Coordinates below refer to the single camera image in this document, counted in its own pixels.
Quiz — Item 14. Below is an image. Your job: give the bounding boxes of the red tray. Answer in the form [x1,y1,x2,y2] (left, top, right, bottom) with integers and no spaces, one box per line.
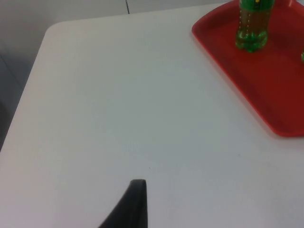
[191,0,304,138]

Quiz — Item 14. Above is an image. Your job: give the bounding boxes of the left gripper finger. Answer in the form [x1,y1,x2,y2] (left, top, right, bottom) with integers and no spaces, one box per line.
[98,179,149,228]

